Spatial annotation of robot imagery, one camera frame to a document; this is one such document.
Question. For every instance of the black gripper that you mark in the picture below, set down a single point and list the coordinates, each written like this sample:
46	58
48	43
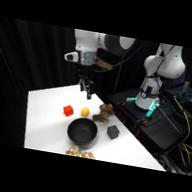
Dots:
85	70

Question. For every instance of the red cube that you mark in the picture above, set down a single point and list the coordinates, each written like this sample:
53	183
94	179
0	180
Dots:
68	110

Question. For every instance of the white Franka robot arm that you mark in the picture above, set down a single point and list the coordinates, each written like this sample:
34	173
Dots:
163	66

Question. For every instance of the black bowl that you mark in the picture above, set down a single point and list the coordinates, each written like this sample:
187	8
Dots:
82	133

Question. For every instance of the dark grey cube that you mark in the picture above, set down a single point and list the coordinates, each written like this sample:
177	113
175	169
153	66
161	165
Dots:
113	131

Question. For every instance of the yellow ball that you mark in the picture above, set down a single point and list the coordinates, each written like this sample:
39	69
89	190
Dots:
85	111

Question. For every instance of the brown plush toy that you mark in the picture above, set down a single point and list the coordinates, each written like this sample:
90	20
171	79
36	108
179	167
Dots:
104	112

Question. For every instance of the black curtain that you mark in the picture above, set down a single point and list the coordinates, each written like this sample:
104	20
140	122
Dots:
23	71

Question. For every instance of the black robot stand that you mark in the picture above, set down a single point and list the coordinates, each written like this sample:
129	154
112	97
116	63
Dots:
153	124

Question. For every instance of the black control box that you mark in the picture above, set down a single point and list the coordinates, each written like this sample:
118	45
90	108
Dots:
188	95

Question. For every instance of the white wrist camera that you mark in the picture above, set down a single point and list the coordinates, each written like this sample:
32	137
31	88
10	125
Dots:
71	56

